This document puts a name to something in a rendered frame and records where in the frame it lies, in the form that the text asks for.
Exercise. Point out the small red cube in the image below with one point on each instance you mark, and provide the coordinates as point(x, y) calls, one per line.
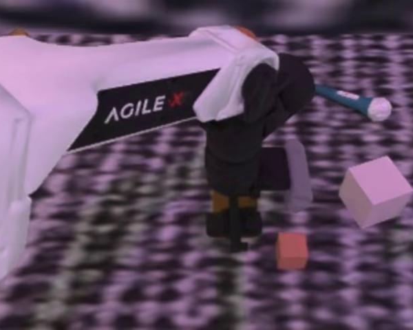
point(291, 251)

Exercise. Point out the teal electric toothbrush white head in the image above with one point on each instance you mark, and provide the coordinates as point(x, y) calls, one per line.
point(351, 101)

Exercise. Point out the large pink cube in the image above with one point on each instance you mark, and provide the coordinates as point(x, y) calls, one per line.
point(375, 190)

